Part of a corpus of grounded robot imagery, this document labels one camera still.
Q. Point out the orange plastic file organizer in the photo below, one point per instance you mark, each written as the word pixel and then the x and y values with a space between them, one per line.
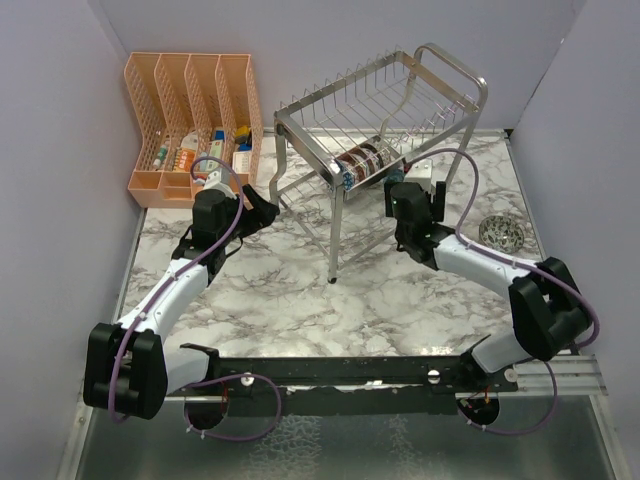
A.
pixel 175 93

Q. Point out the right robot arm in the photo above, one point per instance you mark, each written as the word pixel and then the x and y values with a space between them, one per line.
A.
pixel 547 310

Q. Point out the blue floral bowl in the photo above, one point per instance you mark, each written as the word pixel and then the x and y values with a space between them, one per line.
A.
pixel 395 176

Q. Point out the blue triangle pattern bowl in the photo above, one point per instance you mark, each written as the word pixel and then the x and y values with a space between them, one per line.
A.
pixel 349 179

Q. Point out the pink dotted pattern bowl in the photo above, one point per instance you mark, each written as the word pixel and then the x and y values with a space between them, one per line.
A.
pixel 362 165

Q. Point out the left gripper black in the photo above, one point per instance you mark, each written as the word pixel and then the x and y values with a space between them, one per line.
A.
pixel 262 213

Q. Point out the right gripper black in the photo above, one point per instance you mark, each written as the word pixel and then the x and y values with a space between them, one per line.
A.
pixel 436 208

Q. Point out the white glue tube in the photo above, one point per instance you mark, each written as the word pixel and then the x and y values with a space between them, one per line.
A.
pixel 160 156

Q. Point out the green white box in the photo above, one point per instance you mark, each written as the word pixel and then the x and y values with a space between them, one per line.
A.
pixel 216 145

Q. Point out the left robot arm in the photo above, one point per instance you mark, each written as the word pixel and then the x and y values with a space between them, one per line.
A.
pixel 150 325

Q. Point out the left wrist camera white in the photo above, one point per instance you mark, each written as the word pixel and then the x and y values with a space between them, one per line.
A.
pixel 216 180

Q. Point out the red diamond pattern bowl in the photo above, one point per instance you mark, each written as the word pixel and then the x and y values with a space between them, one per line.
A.
pixel 350 162

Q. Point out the brown geometric pattern bowl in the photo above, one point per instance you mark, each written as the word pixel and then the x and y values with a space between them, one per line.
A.
pixel 375 160

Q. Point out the stainless steel dish rack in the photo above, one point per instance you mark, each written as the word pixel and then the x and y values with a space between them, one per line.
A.
pixel 402 103

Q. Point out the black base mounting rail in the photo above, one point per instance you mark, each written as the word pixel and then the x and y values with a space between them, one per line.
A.
pixel 323 386

